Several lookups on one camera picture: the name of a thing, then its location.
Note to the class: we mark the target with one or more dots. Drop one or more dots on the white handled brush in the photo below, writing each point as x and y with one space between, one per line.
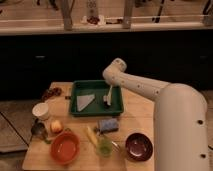
107 98

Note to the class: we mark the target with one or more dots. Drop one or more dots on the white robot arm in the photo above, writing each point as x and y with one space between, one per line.
179 119

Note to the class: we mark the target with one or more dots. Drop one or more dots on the green plastic tray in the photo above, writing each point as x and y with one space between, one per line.
97 88

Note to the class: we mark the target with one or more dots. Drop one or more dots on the grey triangular cloth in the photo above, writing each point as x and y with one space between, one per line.
83 101

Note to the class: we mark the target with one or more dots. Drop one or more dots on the blue sponge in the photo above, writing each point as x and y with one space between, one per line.
108 125

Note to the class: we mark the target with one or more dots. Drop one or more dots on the green glass cup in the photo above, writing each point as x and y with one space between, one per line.
104 147

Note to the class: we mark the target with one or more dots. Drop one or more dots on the dark purple bowl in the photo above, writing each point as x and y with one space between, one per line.
139 147

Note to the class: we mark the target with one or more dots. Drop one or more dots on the wooden board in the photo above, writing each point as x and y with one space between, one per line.
136 118

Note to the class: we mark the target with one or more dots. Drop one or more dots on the orange bowl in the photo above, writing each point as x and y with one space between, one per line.
65 148

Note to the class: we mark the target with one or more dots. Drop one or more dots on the metal measuring cup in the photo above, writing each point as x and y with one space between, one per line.
38 129

